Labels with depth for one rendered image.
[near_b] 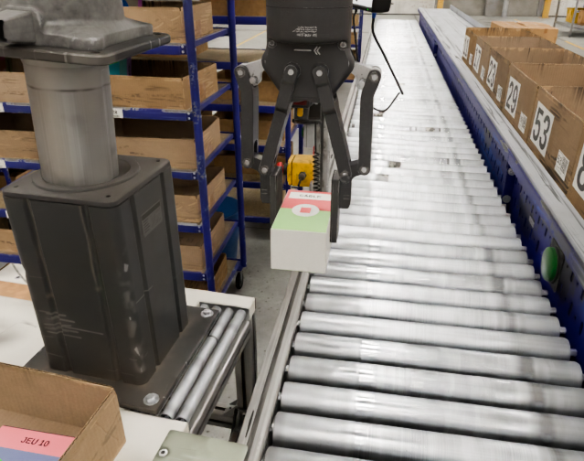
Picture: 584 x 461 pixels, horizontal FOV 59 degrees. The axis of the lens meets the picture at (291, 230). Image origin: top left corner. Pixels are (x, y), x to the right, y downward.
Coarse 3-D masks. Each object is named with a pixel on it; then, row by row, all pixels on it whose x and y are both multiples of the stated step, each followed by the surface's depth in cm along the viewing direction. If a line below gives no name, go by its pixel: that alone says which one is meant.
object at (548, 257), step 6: (546, 252) 104; (552, 252) 102; (546, 258) 104; (552, 258) 102; (546, 264) 104; (552, 264) 101; (546, 270) 104; (552, 270) 101; (546, 276) 104; (552, 276) 102
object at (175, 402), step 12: (228, 312) 100; (216, 324) 97; (216, 336) 94; (204, 348) 90; (204, 360) 88; (192, 372) 85; (180, 384) 83; (192, 384) 84; (180, 396) 81; (168, 408) 78
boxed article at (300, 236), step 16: (288, 192) 58; (304, 192) 58; (320, 192) 58; (288, 208) 54; (304, 208) 54; (320, 208) 54; (272, 224) 51; (288, 224) 51; (304, 224) 51; (320, 224) 51; (272, 240) 50; (288, 240) 50; (304, 240) 50; (320, 240) 49; (272, 256) 51; (288, 256) 51; (304, 256) 50; (320, 256) 50; (320, 272) 51
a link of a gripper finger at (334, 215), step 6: (336, 174) 51; (336, 180) 50; (336, 186) 50; (336, 192) 50; (336, 198) 51; (336, 204) 51; (336, 210) 51; (330, 216) 52; (336, 216) 52; (330, 222) 52; (336, 222) 52; (330, 228) 52; (336, 228) 52; (330, 234) 53; (336, 234) 53; (330, 240) 53; (336, 240) 53
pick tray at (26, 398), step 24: (0, 384) 75; (24, 384) 73; (48, 384) 72; (72, 384) 70; (96, 384) 69; (0, 408) 77; (24, 408) 76; (48, 408) 74; (72, 408) 73; (96, 408) 71; (48, 432) 73; (72, 432) 73; (96, 432) 65; (120, 432) 71; (72, 456) 60; (96, 456) 66
